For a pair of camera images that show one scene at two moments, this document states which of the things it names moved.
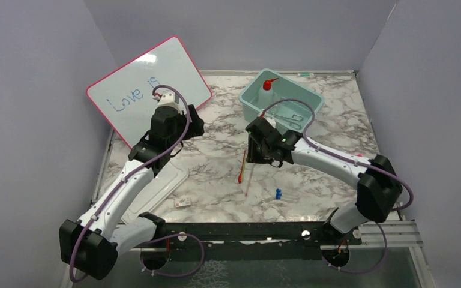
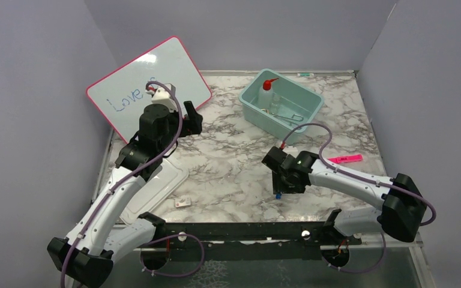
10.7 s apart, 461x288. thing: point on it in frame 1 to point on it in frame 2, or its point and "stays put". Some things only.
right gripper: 253,156 to 278,185
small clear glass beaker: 277,108 stays put
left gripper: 195,126 stays put
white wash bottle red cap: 267,96 stays put
